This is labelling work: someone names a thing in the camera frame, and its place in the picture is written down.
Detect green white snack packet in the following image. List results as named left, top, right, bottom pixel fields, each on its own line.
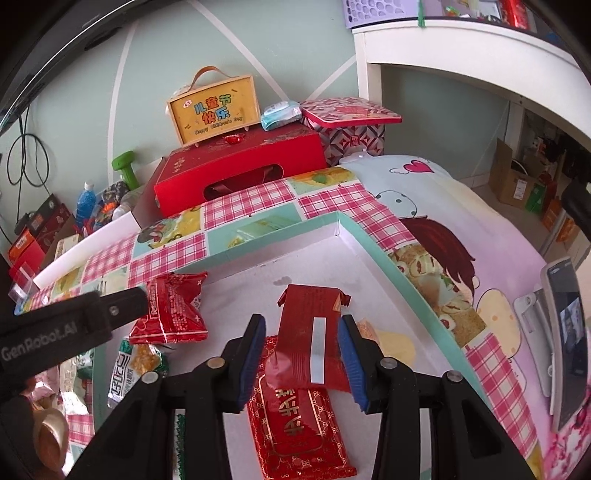
left=107, top=340, right=171, bottom=409

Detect cardboard boxes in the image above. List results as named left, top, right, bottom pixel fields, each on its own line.
left=489, top=138, right=583, bottom=241

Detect large red patterned snack packet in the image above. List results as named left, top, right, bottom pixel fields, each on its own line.
left=247, top=336, right=357, bottom=480

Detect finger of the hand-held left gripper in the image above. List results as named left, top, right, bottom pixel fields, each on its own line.
left=99, top=285, right=151, bottom=330

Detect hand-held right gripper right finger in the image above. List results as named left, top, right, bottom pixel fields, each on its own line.
left=337, top=315, right=539, bottom=480

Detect colourful toy pack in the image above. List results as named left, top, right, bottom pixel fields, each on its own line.
left=95, top=181, right=130, bottom=217

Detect pile of colourful stationery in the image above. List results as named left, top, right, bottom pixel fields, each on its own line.
left=438, top=0, right=541, bottom=31

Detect white phone stand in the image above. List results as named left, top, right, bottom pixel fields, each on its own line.
left=514, top=288, right=555, bottom=398

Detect small red snack packet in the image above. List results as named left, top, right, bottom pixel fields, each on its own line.
left=128, top=272, right=209, bottom=345

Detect black cable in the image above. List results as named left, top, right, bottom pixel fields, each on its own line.
left=0, top=106, right=51, bottom=245

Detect red gift box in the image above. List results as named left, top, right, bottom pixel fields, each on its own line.
left=154, top=128, right=329, bottom=217

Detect blue liquid bottle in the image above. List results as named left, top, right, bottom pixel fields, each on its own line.
left=75, top=181, right=98, bottom=229

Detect dark red snack packet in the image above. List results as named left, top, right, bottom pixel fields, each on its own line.
left=265, top=284, right=352, bottom=394

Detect white foam board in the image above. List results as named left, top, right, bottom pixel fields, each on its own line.
left=34, top=210, right=139, bottom=289

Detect pink snack packet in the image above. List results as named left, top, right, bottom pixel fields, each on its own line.
left=21, top=369, right=63, bottom=404

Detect blue wet wipes pack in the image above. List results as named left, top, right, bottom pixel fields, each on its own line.
left=261, top=100, right=303, bottom=132

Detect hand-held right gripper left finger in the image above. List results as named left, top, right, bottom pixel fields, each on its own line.
left=65, top=314, right=267, bottom=480

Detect yellow gift box with handle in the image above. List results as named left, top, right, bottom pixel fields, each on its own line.
left=165, top=66, right=257, bottom=147

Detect white tray with teal rim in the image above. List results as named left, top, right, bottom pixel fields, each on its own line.
left=90, top=210, right=490, bottom=480

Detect purple perforated basket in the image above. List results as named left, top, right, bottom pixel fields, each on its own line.
left=342, top=0, right=419, bottom=29

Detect smartphone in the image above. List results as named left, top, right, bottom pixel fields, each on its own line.
left=541, top=257, right=588, bottom=432

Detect orange box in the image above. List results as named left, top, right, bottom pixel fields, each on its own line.
left=8, top=228, right=38, bottom=264

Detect clear plastic box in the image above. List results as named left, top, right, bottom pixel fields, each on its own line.
left=8, top=263, right=38, bottom=301

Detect green dumbbell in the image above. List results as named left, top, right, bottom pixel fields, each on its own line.
left=112, top=151, right=141, bottom=191

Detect red patterned tin box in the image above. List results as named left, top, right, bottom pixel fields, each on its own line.
left=300, top=97, right=402, bottom=167

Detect white yellow printed box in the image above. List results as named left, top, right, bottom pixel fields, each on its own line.
left=55, top=234, right=81, bottom=261

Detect black wall television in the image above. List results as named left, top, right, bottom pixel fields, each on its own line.
left=0, top=0, right=153, bottom=134

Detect white desk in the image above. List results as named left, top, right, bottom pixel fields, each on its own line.
left=353, top=18, right=591, bottom=259

